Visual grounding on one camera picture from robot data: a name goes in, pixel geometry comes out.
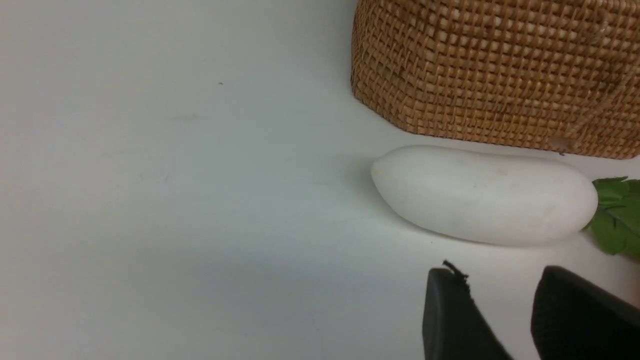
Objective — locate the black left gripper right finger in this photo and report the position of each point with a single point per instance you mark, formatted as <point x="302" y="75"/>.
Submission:
<point x="574" y="319"/>

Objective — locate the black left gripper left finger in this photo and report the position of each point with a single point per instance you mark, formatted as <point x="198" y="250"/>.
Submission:
<point x="453" y="328"/>

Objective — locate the white radish with green leaves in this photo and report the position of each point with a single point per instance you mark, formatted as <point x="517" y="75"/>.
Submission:
<point x="507" y="200"/>

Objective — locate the woven rattan basket green lining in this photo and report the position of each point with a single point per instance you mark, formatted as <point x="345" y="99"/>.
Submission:
<point x="552" y="75"/>

